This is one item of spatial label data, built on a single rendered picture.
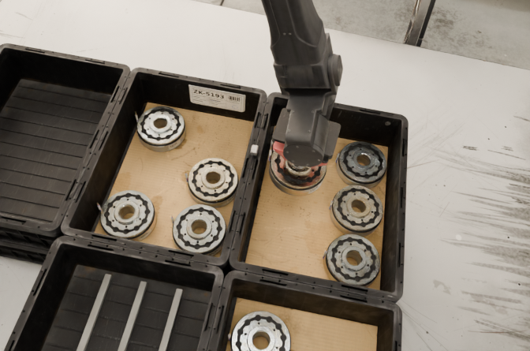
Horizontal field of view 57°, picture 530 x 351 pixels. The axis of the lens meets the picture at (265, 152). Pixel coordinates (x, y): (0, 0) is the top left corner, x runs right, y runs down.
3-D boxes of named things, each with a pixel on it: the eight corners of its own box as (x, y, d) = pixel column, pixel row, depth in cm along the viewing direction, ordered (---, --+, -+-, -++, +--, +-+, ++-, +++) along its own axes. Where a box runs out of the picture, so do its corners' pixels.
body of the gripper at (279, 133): (330, 162, 79) (339, 137, 73) (270, 143, 80) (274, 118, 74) (339, 130, 82) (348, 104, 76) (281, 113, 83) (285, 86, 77)
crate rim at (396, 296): (268, 97, 106) (269, 90, 104) (405, 122, 105) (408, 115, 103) (226, 272, 85) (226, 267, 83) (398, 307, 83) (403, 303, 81)
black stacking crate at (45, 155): (20, 78, 117) (2, 43, 108) (140, 100, 116) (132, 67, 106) (-71, 227, 96) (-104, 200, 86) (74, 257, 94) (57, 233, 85)
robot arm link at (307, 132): (340, 47, 65) (278, 49, 68) (326, 117, 59) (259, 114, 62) (349, 104, 74) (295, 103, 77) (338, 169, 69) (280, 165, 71)
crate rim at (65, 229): (135, 72, 108) (132, 65, 106) (267, 97, 106) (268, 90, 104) (60, 238, 86) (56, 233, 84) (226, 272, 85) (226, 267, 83)
